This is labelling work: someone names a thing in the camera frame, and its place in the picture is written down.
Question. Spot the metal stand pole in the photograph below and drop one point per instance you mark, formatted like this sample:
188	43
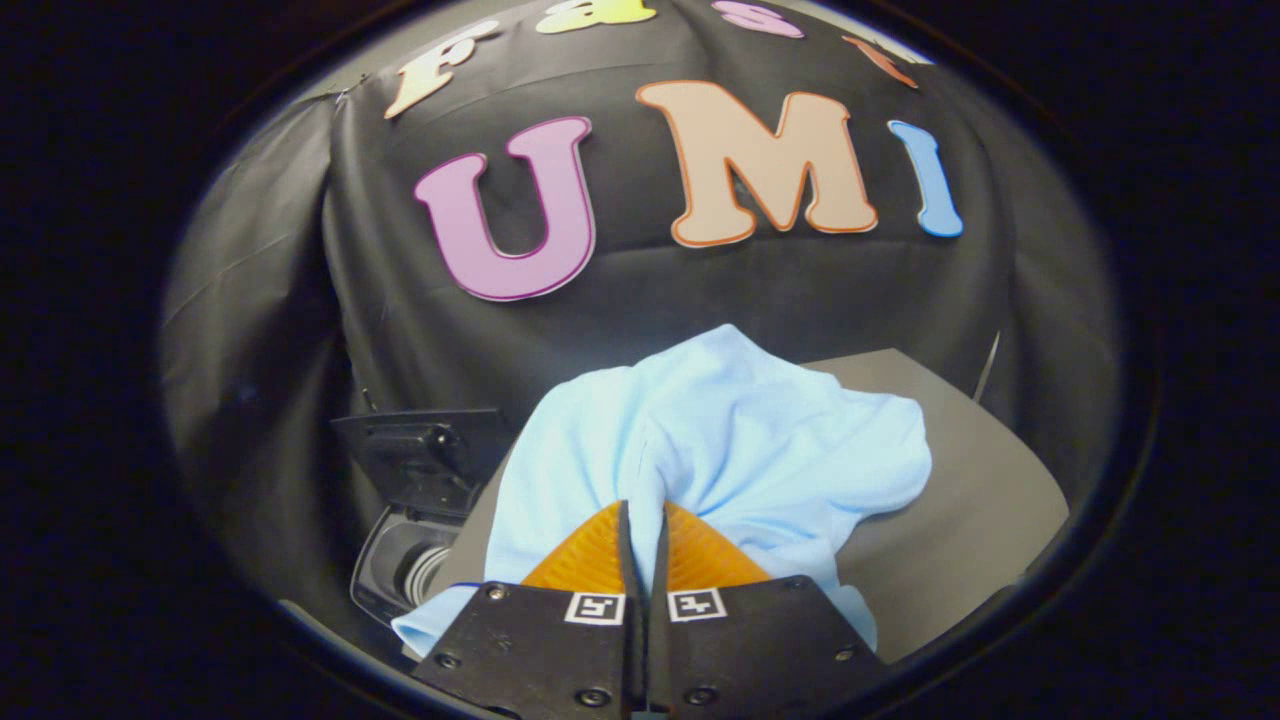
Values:
988	365

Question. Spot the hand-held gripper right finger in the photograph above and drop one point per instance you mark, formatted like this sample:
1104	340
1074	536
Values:
750	650

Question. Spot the black backdrop cloth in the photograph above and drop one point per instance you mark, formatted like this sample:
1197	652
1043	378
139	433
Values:
700	290

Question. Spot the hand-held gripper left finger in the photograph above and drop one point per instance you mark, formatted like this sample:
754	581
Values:
540	650

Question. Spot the dark grey washing machine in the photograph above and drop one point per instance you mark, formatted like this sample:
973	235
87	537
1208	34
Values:
385	570

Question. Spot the light blue shirt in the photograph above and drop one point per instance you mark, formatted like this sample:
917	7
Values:
720	430

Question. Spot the grey cabinet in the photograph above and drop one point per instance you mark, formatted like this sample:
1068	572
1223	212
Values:
960	520

